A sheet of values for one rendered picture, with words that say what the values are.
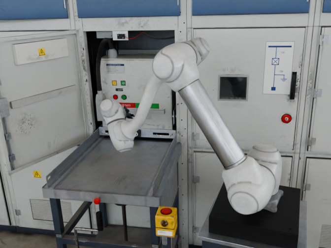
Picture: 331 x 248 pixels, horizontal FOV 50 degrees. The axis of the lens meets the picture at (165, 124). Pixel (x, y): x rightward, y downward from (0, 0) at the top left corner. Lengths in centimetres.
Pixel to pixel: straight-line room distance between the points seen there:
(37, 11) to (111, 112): 88
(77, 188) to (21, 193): 113
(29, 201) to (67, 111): 90
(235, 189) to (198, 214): 114
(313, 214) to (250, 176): 116
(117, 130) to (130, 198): 35
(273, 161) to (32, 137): 137
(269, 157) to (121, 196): 73
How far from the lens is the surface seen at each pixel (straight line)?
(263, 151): 159
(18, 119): 215
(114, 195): 178
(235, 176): 142
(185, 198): 250
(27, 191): 291
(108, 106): 181
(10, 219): 318
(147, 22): 218
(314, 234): 262
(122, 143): 179
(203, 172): 236
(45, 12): 237
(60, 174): 202
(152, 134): 236
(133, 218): 268
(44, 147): 229
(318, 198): 248
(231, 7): 209
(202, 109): 140
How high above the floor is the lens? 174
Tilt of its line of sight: 19 degrees down
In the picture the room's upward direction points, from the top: 2 degrees counter-clockwise
